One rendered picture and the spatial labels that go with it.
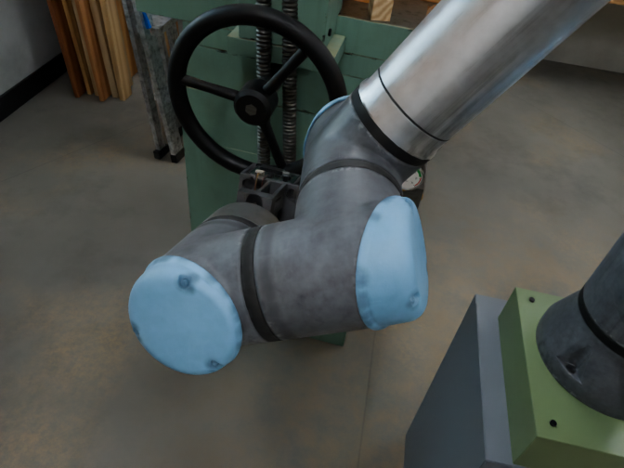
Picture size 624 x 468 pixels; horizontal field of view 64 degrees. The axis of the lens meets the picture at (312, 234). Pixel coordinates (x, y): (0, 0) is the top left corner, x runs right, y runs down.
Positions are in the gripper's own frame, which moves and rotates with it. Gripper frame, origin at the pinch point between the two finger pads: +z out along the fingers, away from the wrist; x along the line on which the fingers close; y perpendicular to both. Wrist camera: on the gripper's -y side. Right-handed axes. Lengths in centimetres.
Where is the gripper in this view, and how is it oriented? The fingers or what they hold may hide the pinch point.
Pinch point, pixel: (289, 203)
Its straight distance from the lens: 70.4
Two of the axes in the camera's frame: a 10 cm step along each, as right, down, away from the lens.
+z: 1.9, -3.5, 9.2
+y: 1.7, -9.1, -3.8
